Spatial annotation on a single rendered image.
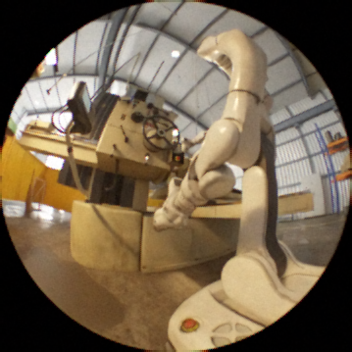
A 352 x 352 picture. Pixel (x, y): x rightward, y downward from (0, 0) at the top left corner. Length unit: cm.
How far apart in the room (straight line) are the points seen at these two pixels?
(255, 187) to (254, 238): 14
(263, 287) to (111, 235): 106
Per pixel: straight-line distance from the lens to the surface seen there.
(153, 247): 122
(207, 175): 19
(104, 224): 110
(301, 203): 85
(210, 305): 39
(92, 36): 960
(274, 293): 33
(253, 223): 36
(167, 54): 818
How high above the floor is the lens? 63
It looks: 17 degrees up
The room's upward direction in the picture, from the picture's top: 4 degrees clockwise
